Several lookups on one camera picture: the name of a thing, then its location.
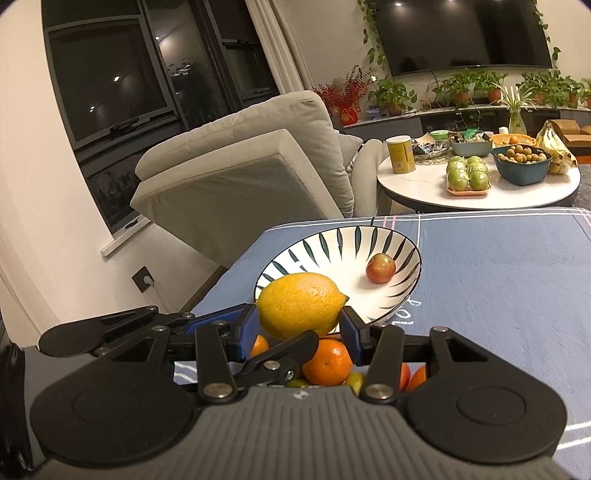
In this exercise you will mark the orange basket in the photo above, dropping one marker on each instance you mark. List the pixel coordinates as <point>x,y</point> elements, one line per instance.
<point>512,140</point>

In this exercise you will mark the tray of green apples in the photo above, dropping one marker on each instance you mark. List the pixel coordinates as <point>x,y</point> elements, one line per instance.
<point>466,177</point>

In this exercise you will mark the bunch of bananas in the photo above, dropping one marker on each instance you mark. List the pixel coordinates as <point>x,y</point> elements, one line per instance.
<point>554,143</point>

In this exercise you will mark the pile of longans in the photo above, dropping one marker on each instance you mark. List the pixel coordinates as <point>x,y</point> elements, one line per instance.
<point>521,154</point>

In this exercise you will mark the small red apple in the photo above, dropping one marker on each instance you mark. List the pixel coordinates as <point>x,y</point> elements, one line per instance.
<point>381,267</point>

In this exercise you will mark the teal basket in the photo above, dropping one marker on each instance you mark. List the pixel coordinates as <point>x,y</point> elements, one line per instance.
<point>471,147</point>

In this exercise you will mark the cardboard box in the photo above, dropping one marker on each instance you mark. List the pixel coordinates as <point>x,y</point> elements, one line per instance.
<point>572,131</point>

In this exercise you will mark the wall socket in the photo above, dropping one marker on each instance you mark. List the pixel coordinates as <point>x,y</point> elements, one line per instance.
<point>143,278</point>

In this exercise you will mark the round white coffee table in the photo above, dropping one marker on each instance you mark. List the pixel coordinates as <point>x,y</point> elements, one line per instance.
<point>425,184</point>

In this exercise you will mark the beige curtain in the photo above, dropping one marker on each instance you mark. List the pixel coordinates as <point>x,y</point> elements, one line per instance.
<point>281,41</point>

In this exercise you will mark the blue tablecloth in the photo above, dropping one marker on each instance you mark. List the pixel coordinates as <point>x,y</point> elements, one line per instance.
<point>485,277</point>

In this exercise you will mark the mandarin orange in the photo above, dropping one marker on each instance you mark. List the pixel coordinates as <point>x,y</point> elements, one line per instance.
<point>418,379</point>
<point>328,364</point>

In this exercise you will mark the red flower plant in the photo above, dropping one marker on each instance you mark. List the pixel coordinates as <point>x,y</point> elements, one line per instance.
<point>344,92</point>

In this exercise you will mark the white striped ceramic bowl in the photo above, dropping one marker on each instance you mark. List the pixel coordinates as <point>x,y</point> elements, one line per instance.
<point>341,258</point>

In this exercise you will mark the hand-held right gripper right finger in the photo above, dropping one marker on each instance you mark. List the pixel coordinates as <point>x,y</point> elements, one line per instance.
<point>351,337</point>

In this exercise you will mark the dark window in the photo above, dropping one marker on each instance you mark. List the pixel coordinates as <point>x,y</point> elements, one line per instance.
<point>115,78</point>

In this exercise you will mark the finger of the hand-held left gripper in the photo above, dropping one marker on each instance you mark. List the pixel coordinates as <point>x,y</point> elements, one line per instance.
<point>277,357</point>
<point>212,319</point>

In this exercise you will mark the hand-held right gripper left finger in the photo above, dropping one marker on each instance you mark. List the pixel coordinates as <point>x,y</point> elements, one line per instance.
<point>248,344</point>

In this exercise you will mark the yellow lemon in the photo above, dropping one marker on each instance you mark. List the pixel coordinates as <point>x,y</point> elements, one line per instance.
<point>298,302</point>

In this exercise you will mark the wall television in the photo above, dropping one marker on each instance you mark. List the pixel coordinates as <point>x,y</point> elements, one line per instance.
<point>461,32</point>

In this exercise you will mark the dark blue bowl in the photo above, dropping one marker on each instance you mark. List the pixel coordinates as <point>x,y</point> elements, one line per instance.
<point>521,173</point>

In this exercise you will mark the small green fruit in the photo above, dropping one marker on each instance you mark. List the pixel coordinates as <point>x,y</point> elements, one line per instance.
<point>355,384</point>
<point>298,382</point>

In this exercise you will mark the grey fabric sofa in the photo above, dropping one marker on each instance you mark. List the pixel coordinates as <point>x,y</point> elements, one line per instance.
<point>240,184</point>

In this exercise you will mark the large orange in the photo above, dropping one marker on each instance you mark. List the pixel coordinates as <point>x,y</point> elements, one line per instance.
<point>259,348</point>

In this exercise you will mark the plate of snacks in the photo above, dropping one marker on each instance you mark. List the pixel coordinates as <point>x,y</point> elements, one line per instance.
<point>429,148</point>

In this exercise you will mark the yellow canister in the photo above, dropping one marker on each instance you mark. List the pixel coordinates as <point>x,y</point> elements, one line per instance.
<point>400,154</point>

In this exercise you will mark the potted green plant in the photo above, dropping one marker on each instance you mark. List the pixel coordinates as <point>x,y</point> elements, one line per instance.
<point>392,94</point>
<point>493,85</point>
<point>457,87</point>
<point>554,87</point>

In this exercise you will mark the glass vase with plant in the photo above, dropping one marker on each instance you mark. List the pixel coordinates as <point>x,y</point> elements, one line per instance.
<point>517,121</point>

